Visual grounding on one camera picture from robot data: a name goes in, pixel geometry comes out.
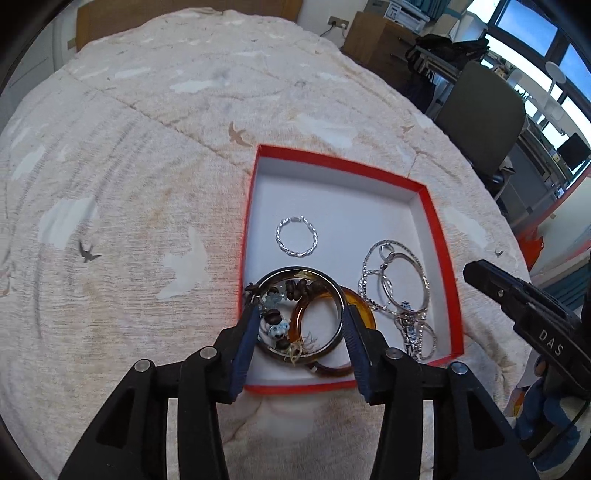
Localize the large silver hoop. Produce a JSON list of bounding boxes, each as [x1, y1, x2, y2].
[[358, 239, 430, 315]]

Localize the red cardboard box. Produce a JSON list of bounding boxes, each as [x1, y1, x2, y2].
[[238, 144, 465, 397]]

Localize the black bag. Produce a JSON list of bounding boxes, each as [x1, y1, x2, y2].
[[405, 33, 490, 75]]

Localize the brown tortoiseshell bangle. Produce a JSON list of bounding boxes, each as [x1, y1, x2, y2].
[[307, 357, 359, 378]]

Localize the white desk lamp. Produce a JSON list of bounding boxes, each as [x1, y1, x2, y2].
[[544, 60, 571, 117]]

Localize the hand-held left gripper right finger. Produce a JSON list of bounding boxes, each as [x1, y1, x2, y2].
[[346, 305, 539, 480]]

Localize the black monitor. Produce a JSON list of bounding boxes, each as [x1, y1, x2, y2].
[[556, 133, 590, 170]]

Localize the window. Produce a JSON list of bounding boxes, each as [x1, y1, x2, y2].
[[485, 0, 591, 118]]

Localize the grey chair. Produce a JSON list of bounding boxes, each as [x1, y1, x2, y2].
[[434, 60, 528, 186]]

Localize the twisted silver bracelet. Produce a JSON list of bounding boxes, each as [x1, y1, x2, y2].
[[274, 214, 320, 258]]

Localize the medium silver hoop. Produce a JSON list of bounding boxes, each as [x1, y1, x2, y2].
[[378, 268, 428, 312]]

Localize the wooden headboard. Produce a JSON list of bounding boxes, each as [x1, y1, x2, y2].
[[76, 0, 304, 52]]

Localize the person's right hand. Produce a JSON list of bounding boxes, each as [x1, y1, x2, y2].
[[514, 356, 581, 444]]

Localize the amber bangle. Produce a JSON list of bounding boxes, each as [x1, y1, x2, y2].
[[290, 285, 377, 360]]

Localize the white printer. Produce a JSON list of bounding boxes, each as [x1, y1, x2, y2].
[[365, 0, 433, 22]]

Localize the wide silver metal bangle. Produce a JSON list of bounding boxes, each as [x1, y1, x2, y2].
[[253, 266, 346, 366]]

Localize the wooden drawer cabinet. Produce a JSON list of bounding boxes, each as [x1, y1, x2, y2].
[[342, 11, 426, 89]]

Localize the small silver hoop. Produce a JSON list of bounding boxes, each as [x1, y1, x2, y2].
[[414, 322, 437, 360]]

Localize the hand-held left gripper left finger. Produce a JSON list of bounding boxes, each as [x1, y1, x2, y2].
[[58, 302, 262, 480]]

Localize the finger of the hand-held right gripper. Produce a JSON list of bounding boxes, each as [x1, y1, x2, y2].
[[463, 260, 581, 398]]

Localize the dark beaded bracelet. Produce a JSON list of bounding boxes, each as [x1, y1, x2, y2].
[[245, 277, 325, 352]]

